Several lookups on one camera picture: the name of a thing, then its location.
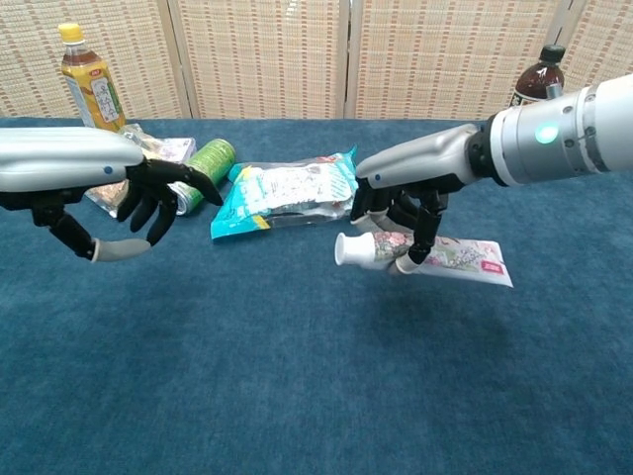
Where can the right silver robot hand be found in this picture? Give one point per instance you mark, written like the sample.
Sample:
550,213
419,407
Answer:
425,158

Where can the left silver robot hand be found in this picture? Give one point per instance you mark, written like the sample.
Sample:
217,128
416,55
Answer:
64,153

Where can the floral print toothpaste tube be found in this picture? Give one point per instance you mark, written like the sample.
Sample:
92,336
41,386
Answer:
460,259

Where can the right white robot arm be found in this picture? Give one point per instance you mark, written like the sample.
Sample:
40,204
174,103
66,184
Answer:
559,133

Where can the yellow tea bottle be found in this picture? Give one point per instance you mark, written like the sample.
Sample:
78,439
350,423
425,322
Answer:
94,94

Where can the bagged bread slices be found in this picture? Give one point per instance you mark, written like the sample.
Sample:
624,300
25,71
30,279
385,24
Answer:
106,195

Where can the woven folding screen panel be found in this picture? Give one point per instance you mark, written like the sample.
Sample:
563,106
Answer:
29,59
445,59
267,59
603,39

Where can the small purple white packet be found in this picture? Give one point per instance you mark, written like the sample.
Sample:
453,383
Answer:
175,148

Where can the dark bottle green label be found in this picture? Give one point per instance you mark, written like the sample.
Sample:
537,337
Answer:
536,84

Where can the teal wet wipes pack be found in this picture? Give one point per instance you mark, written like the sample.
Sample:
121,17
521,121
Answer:
292,190

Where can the green drink can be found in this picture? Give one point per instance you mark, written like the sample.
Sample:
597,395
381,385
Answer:
212,158

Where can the blue table cloth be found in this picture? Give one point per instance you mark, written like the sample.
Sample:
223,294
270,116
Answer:
247,371

